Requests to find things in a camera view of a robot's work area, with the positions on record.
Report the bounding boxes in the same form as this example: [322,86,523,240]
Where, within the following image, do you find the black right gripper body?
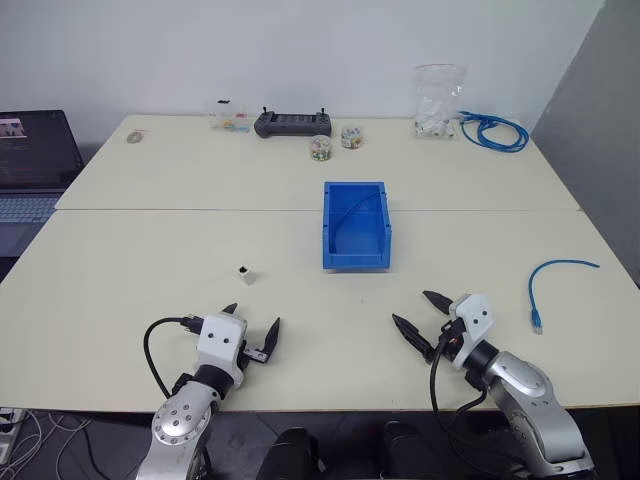
[422,305,469,364]

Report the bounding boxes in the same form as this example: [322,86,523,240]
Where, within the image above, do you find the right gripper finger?
[391,313,435,357]
[421,289,455,317]

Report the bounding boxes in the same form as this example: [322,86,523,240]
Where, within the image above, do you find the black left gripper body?
[240,333,274,366]

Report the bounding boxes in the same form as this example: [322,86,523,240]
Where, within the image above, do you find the dark rounded shape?
[382,419,454,480]
[259,426,321,480]

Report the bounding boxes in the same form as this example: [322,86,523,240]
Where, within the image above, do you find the blue plastic storage bin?
[321,180,393,274]

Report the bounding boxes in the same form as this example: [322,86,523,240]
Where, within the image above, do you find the clear plastic box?
[204,98,251,134]

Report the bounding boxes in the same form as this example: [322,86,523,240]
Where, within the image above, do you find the dark grey handheld controller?
[253,105,335,138]

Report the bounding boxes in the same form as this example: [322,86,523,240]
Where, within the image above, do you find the clear bag of white parts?
[411,63,469,141]

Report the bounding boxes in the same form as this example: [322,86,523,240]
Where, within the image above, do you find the grey laptop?
[0,109,85,258]

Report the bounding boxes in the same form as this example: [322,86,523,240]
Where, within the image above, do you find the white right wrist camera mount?
[447,293,495,372]

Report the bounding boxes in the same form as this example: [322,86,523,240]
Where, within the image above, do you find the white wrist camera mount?
[196,313,249,390]
[447,293,495,372]

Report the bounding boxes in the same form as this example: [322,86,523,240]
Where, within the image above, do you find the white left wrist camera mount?
[196,313,249,390]

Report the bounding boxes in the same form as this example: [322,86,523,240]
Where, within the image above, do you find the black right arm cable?
[430,330,506,474]

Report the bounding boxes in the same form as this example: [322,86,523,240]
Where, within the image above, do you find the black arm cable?
[430,330,506,474]
[143,313,207,401]

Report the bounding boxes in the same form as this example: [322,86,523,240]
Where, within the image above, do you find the short blue cable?
[527,258,601,335]

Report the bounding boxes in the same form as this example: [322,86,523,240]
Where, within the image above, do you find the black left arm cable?
[143,313,207,401]

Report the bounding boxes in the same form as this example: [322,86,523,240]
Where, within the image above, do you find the coiled blue Ethernet cable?
[456,110,531,153]

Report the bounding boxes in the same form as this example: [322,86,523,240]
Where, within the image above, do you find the white floor cables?
[0,410,94,480]

